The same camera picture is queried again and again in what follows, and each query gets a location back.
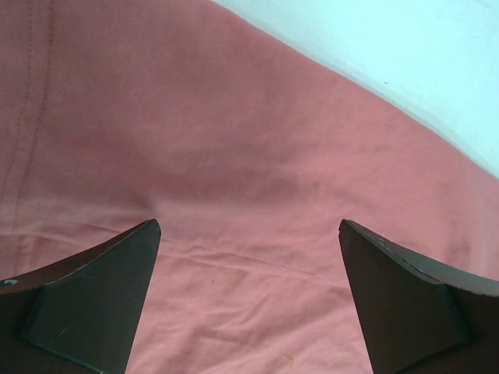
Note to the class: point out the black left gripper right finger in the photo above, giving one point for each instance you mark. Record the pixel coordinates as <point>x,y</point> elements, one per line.
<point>419,315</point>

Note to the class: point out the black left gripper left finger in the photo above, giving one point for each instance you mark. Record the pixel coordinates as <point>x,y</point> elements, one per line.
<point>79,314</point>

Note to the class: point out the salmon pink t shirt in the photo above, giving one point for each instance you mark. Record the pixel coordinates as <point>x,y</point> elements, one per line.
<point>247,153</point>

